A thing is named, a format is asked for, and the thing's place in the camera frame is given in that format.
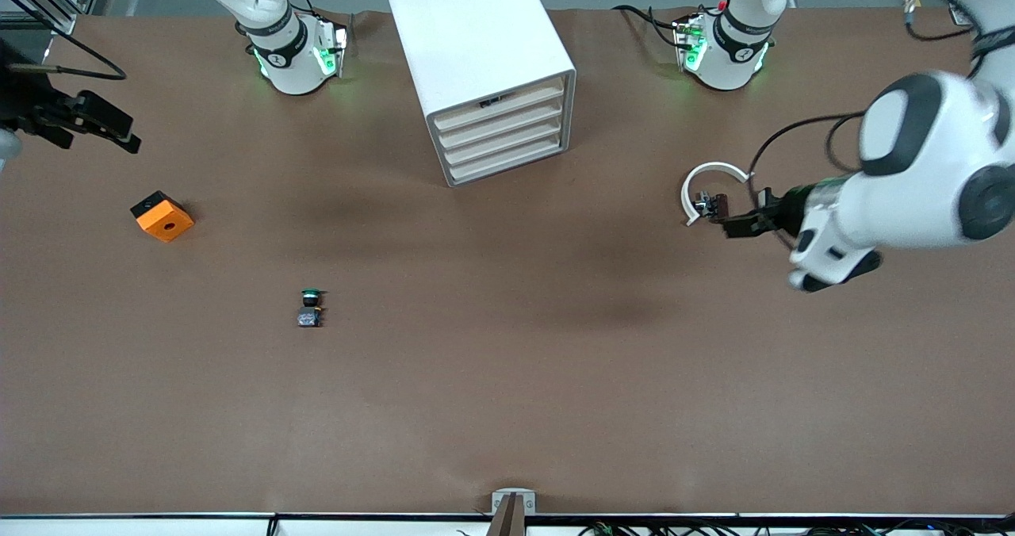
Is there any green push button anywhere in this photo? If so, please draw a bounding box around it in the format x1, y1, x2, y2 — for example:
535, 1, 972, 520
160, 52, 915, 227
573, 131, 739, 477
297, 288, 327, 330

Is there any dark brown small connector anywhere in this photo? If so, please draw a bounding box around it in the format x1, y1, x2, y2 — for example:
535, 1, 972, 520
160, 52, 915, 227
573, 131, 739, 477
694, 191, 730, 224

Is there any white table edge rail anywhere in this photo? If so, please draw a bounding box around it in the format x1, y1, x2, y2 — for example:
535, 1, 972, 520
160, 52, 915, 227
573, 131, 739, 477
0, 512, 1015, 536

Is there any black left base cable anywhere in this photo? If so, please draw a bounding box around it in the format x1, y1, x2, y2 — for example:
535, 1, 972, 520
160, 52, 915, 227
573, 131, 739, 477
612, 3, 691, 50

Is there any orange and black block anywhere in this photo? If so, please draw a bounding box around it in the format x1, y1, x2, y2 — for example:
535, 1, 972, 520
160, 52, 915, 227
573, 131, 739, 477
130, 191, 195, 243

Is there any white curved plastic ring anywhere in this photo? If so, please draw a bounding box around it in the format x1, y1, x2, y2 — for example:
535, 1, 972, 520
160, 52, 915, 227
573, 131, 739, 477
680, 161, 754, 228

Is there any brown table cover sheet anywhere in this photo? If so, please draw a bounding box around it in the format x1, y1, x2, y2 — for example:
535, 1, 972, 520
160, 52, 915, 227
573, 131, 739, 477
0, 5, 1015, 517

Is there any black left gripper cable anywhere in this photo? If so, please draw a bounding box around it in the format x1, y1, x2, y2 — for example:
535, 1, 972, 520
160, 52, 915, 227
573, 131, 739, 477
745, 0, 1015, 204

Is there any grey metal edge bracket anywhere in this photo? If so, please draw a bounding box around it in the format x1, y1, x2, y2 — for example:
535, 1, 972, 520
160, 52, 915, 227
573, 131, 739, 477
492, 488, 537, 517

